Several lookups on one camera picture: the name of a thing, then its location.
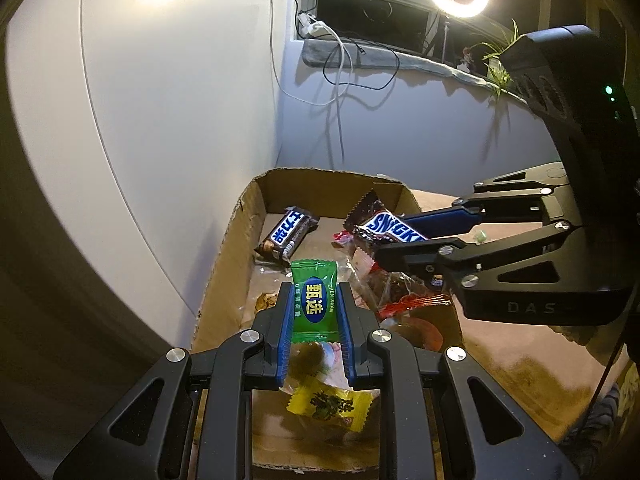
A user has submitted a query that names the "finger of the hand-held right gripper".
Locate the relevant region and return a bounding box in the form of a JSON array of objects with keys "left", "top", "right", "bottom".
[
  {"left": 375, "top": 221, "right": 585, "bottom": 297},
  {"left": 400, "top": 162, "right": 583, "bottom": 241}
]

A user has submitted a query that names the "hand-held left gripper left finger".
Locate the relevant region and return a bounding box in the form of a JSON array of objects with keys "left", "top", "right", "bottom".
[{"left": 52, "top": 281, "right": 296, "bottom": 480}]

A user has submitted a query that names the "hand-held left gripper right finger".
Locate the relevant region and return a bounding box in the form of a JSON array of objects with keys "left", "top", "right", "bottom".
[{"left": 336, "top": 281, "right": 581, "bottom": 480}]

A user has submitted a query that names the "chocolate bar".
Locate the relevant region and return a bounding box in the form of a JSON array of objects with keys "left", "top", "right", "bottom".
[
  {"left": 344, "top": 189, "right": 431, "bottom": 256},
  {"left": 254, "top": 206, "right": 321, "bottom": 263}
]

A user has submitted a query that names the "yellow candy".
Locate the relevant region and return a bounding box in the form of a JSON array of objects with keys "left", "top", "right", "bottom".
[{"left": 286, "top": 379, "right": 373, "bottom": 433}]

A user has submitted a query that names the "cardboard box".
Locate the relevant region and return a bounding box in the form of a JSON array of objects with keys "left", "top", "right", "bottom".
[{"left": 190, "top": 167, "right": 466, "bottom": 476}]

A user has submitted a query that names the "person's right forearm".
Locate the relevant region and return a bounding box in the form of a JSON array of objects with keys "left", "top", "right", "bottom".
[{"left": 547, "top": 322, "right": 598, "bottom": 348}]

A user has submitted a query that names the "potted spider plant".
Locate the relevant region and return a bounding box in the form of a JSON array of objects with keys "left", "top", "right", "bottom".
[{"left": 465, "top": 19, "right": 526, "bottom": 101}]

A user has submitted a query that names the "window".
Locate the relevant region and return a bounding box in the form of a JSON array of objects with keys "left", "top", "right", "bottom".
[{"left": 290, "top": 0, "right": 626, "bottom": 91}]

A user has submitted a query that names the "white power strip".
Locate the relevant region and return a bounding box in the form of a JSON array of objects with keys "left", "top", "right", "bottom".
[{"left": 296, "top": 12, "right": 337, "bottom": 40}]

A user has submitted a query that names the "printed cloth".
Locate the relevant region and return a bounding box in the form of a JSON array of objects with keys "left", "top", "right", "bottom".
[{"left": 560, "top": 360, "right": 640, "bottom": 480}]

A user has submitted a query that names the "white cable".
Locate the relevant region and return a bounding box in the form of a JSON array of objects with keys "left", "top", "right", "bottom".
[{"left": 270, "top": 0, "right": 351, "bottom": 161}]

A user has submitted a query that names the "ring light stand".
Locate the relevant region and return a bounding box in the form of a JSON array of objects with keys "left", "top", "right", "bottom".
[{"left": 439, "top": 15, "right": 452, "bottom": 66}]

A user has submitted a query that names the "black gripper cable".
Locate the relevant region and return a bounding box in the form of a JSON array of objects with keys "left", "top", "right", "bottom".
[{"left": 565, "top": 330, "right": 626, "bottom": 436}]

